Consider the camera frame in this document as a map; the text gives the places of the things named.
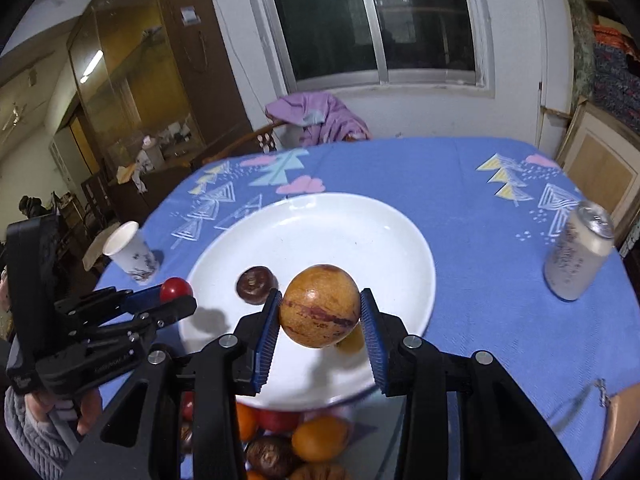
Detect white printed paper cup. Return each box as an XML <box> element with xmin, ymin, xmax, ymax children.
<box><xmin>102</xmin><ymin>221</ymin><xmax>158</xmax><ymax>285</ymax></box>

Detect white door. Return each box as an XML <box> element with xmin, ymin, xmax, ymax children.
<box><xmin>532</xmin><ymin>0</ymin><xmax>573</xmax><ymax>161</ymax></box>

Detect red tomato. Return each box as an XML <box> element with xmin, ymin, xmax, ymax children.
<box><xmin>160</xmin><ymin>277</ymin><xmax>194</xmax><ymax>304</ymax></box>
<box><xmin>257</xmin><ymin>408</ymin><xmax>301</xmax><ymax>433</ymax></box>

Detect wooden chair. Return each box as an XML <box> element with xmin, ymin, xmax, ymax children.
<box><xmin>202</xmin><ymin>119</ymin><xmax>281</xmax><ymax>166</ymax></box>

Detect yellow citrus fruit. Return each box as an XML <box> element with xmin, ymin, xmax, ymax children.
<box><xmin>337</xmin><ymin>322</ymin><xmax>366</xmax><ymax>355</ymax></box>

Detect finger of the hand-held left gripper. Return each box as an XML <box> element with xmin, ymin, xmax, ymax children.
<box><xmin>65</xmin><ymin>296</ymin><xmax>197</xmax><ymax>356</ymax></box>
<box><xmin>54</xmin><ymin>285</ymin><xmax>166</xmax><ymax>328</ymax></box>

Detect purple garment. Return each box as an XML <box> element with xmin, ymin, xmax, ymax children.
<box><xmin>265</xmin><ymin>92</ymin><xmax>373</xmax><ymax>147</ymax></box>

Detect white framed window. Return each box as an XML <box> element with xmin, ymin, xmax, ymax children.
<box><xmin>240</xmin><ymin>0</ymin><xmax>496</xmax><ymax>98</ymax></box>

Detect wooden glass-door cabinet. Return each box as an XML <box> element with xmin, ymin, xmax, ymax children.
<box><xmin>65</xmin><ymin>0</ymin><xmax>253</xmax><ymax>171</ymax></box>

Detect white drink can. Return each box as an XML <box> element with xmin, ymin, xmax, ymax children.
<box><xmin>544</xmin><ymin>201</ymin><xmax>616</xmax><ymax>302</ymax></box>

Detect person's left hand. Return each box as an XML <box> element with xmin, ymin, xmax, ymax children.
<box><xmin>74</xmin><ymin>388</ymin><xmax>104</xmax><ymax>437</ymax></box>

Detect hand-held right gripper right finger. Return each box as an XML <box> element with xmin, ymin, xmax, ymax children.
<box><xmin>359</xmin><ymin>287</ymin><xmax>583</xmax><ymax>480</ymax></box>

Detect orange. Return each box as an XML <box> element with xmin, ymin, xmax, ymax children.
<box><xmin>237</xmin><ymin>402</ymin><xmax>260</xmax><ymax>442</ymax></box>
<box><xmin>291</xmin><ymin>417</ymin><xmax>351</xmax><ymax>462</ymax></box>

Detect white plate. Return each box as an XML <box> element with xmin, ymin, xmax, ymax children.
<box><xmin>179</xmin><ymin>192</ymin><xmax>436</xmax><ymax>411</ymax></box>

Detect blue printed tablecloth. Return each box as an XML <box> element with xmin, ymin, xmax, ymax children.
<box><xmin>92</xmin><ymin>136</ymin><xmax>640</xmax><ymax>480</ymax></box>

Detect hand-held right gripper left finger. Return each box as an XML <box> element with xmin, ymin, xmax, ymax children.
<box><xmin>60</xmin><ymin>289</ymin><xmax>284</xmax><ymax>480</ymax></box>

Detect cardboard box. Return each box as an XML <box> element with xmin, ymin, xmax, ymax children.
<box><xmin>555</xmin><ymin>100</ymin><xmax>640</xmax><ymax>246</ymax></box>

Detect dark wooden sideboard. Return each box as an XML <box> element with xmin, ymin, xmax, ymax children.
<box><xmin>107</xmin><ymin>157</ymin><xmax>203</xmax><ymax>226</ymax></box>

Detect person's left forearm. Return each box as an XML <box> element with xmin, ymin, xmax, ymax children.
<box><xmin>4</xmin><ymin>390</ymin><xmax>81</xmax><ymax>480</ymax></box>

